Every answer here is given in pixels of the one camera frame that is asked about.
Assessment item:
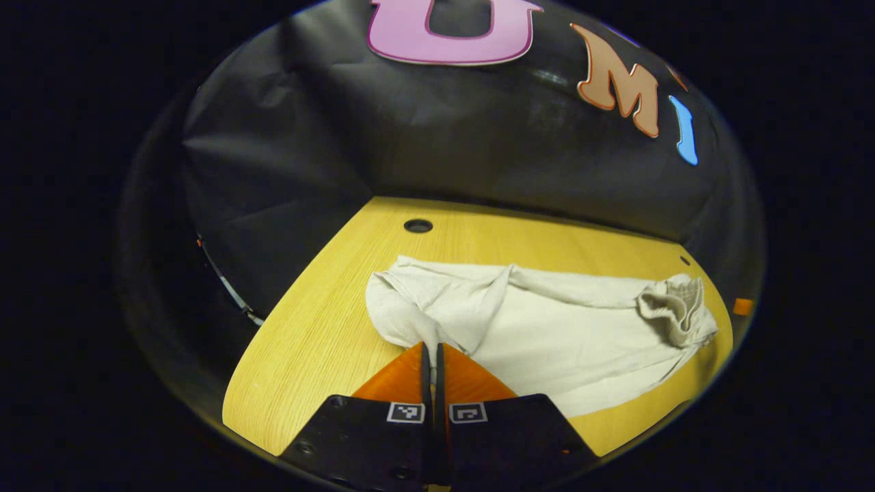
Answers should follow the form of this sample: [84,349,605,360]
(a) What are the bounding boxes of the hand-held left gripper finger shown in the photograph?
[436,342,599,492]
[279,341,435,492]

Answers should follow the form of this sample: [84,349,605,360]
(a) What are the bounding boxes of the white jeans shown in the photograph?
[365,255,719,420]

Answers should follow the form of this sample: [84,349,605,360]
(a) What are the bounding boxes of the black backdrop cloth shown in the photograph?
[116,0,765,356]

